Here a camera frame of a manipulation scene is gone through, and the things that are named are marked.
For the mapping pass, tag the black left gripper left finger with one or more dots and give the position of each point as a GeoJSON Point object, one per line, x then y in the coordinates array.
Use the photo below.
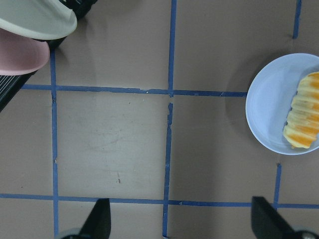
{"type": "Point", "coordinates": [98, 223]}

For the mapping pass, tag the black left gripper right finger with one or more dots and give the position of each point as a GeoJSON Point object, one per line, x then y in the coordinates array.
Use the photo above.
{"type": "Point", "coordinates": [267, 223]}

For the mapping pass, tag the orange yellow toy bread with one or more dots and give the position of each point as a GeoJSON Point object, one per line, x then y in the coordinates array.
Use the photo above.
{"type": "Point", "coordinates": [302, 128]}

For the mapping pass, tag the blue plate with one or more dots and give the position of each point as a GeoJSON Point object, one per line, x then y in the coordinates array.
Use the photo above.
{"type": "Point", "coordinates": [269, 98]}

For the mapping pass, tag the pink plate in rack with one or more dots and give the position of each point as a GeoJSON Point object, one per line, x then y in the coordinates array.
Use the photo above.
{"type": "Point", "coordinates": [21, 55]}

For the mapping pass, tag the cream plate in rack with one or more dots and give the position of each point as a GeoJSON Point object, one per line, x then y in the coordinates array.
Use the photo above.
{"type": "Point", "coordinates": [37, 19]}

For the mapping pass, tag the black dish rack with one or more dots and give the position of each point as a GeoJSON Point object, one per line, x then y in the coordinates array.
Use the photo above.
{"type": "Point", "coordinates": [10, 85]}

